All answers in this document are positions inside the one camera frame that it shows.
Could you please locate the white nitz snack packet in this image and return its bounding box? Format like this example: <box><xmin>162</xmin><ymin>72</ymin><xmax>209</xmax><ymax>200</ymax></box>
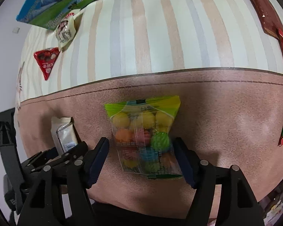
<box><xmin>50</xmin><ymin>117</ymin><xmax>78</xmax><ymax>155</ymax></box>

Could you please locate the colourful gumball bag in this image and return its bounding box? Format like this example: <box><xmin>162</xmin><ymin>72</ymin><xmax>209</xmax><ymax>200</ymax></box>
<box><xmin>104</xmin><ymin>95</ymin><xmax>182</xmax><ymax>179</ymax></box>

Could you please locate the black device at bedside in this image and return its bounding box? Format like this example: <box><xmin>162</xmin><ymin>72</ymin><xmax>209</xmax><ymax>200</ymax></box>
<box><xmin>0</xmin><ymin>107</ymin><xmax>26</xmax><ymax>193</ymax></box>

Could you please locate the red triangular snack packet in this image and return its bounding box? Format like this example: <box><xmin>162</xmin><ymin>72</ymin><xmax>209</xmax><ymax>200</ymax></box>
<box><xmin>34</xmin><ymin>47</ymin><xmax>60</xmax><ymax>81</ymax></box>

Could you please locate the small white candy packet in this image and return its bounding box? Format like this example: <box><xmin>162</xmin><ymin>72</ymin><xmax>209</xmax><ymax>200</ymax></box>
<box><xmin>55</xmin><ymin>13</ymin><xmax>76</xmax><ymax>51</ymax></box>

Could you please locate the dark red snack packet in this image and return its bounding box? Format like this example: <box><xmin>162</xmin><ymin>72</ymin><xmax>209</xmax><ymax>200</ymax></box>
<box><xmin>250</xmin><ymin>0</ymin><xmax>283</xmax><ymax>40</ymax></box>

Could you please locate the wall socket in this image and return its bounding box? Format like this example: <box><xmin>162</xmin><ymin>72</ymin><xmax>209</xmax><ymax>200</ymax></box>
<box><xmin>12</xmin><ymin>27</ymin><xmax>20</xmax><ymax>34</ymax></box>

